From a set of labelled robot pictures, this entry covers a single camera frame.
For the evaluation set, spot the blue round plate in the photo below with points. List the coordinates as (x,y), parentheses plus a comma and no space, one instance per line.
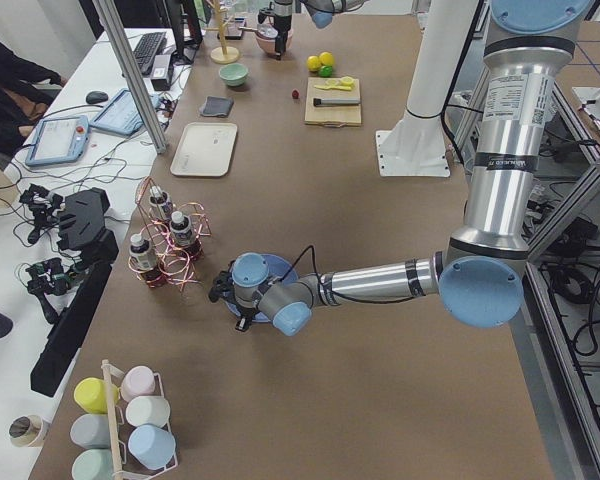
(278,267)

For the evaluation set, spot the pink ice bucket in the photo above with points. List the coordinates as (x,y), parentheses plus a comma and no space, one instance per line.
(265,37)

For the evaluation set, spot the lower yellow lemon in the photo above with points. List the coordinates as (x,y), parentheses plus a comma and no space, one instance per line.
(313,63)

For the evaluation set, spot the yellow lemon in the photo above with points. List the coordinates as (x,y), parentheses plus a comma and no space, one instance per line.
(327,59)
(313,63)

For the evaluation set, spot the upper yellow lemon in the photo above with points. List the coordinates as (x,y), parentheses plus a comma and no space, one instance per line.
(327,59)

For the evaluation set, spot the green lime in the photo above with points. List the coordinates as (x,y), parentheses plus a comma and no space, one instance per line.
(325,71)

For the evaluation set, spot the mint green bowl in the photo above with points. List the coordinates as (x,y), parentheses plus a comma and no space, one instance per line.
(233,75)

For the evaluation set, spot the wooden mug tree stand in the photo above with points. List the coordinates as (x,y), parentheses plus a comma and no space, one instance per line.
(224,54)

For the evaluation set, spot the steel muddler black tip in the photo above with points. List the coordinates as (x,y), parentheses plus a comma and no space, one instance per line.
(324,102)

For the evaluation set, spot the yellow plastic knife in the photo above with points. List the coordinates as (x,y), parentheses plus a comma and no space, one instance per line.
(337,87)

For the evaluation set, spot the bamboo cutting board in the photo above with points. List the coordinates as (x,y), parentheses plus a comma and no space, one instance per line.
(332,116)

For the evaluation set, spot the grey folded cloth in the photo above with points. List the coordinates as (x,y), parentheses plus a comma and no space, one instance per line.
(216,107)

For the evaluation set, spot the front drink bottle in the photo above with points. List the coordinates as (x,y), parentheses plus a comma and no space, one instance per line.
(181,228)

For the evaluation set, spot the drink bottle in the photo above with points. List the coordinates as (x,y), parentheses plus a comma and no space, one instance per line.
(145,261)
(161,203)
(181,228)

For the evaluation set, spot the left back drink bottle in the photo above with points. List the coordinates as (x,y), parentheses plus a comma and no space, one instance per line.
(145,261)

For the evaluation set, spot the pink cup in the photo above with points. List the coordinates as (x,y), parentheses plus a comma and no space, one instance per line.
(138,381)

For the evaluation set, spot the cream rabbit tray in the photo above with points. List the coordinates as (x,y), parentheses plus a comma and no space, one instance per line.
(204,150)

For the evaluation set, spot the black keyboard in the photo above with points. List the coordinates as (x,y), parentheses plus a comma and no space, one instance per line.
(148,47)

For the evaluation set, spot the white cup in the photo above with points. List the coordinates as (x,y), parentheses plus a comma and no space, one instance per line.
(154,410)

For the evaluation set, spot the right back drink bottle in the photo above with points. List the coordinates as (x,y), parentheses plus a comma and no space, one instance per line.
(161,203)

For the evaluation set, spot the light blue cup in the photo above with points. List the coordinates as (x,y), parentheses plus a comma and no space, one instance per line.
(152,446)

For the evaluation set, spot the white cup rack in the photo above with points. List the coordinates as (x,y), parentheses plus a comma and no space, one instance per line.
(125,465)

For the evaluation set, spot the yellow cup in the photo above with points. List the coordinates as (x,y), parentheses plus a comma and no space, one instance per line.
(90,395)

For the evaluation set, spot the far teach pendant tablet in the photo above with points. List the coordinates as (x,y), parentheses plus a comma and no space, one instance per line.
(119,115)

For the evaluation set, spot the teach pendant tablet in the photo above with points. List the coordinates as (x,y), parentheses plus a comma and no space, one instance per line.
(58,141)
(119,115)

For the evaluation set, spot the grey cup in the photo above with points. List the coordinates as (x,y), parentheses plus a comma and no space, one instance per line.
(91,431)

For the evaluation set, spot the black computer mouse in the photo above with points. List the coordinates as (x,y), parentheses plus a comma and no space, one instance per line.
(96,97)

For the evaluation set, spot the mint green cup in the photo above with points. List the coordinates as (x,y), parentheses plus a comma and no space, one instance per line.
(93,464)

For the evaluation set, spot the near teach pendant tablet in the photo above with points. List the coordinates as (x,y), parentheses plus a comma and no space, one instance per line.
(58,141)

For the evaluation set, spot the tape roll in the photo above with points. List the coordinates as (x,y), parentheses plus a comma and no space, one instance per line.
(28,431)

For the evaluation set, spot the copper wire bottle rack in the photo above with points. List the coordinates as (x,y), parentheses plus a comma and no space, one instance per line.
(179,269)

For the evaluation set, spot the aluminium frame post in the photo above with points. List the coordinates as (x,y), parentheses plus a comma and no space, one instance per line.
(112,24)

